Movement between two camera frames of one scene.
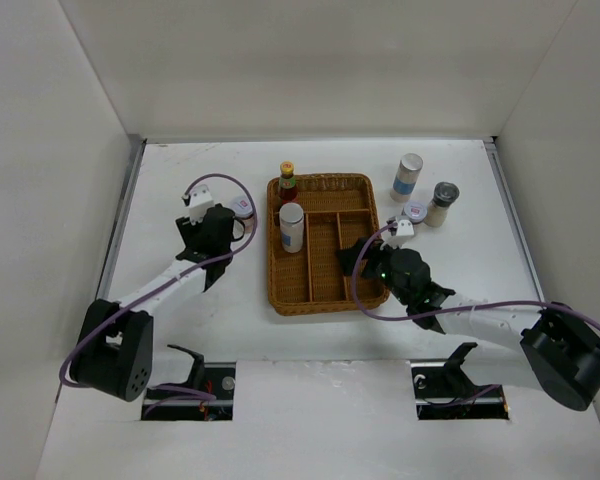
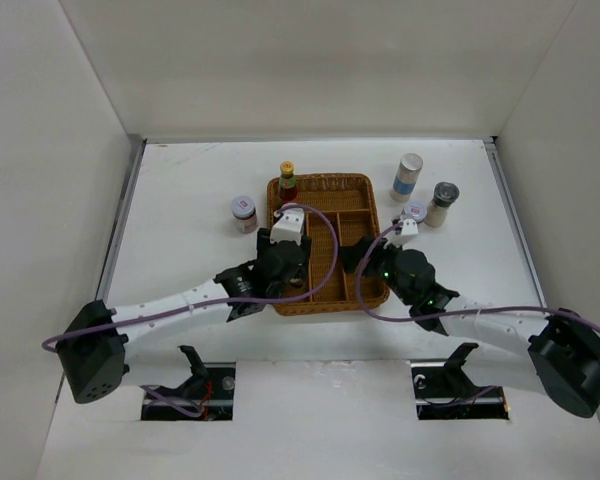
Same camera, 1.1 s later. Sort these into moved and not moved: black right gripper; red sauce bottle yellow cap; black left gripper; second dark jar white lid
Moved: black left gripper
Not moved: red sauce bottle yellow cap; second dark jar white lid; black right gripper
